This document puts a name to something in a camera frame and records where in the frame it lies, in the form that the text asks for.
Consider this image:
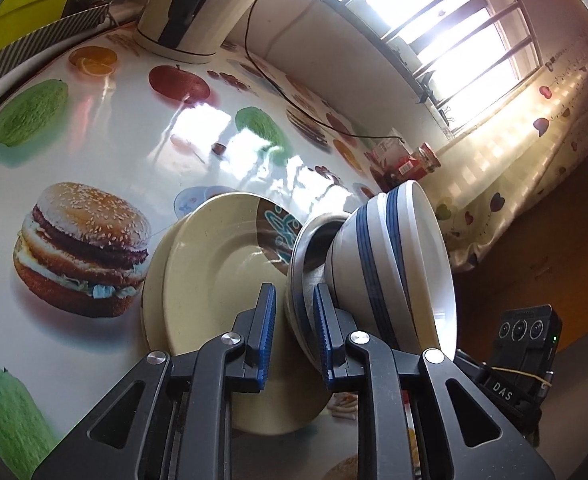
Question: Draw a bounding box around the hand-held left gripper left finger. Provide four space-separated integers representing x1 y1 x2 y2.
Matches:
31 282 278 480

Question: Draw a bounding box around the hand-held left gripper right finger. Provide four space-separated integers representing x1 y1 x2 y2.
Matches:
314 282 557 480

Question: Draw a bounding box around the cream plate brown emblem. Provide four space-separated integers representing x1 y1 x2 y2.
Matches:
140 210 199 356
161 192 337 435

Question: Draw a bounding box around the large white blue-banded bowl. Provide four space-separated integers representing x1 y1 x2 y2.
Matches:
324 192 415 361

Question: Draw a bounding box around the wooden cabinet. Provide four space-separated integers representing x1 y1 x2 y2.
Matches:
454 160 588 351

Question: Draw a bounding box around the cream heart-patterned curtain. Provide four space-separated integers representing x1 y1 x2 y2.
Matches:
434 50 588 273

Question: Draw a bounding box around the white printed container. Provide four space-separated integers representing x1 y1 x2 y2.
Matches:
369 140 417 181

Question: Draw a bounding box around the red-lidded sauce jar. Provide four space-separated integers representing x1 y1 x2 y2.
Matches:
414 142 442 176

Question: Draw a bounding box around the food printed tablecloth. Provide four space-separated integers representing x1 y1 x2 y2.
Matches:
0 30 454 480

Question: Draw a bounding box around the small black object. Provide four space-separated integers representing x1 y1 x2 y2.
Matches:
414 71 439 106

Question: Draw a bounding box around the window with metal bars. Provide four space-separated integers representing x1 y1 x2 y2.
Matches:
274 0 588 136

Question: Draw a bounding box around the cream and black electric kettle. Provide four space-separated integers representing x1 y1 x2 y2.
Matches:
135 0 275 64

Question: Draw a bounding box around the chevron patterned basket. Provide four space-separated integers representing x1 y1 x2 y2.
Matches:
0 2 112 83

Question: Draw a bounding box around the lime green box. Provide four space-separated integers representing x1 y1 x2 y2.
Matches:
0 0 83 53

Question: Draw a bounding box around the black cable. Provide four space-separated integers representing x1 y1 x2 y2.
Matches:
244 0 405 140

